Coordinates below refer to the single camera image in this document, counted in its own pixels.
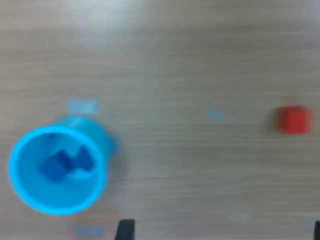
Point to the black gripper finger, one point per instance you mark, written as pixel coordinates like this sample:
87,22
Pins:
126,231
317,232

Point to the red cube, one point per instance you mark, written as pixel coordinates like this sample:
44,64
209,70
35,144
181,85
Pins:
295,120

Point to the blue plastic cup bin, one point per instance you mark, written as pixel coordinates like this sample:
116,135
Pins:
30,190

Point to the light blue tape piece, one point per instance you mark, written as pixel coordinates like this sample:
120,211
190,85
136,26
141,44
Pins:
82,106
88,230
216,114

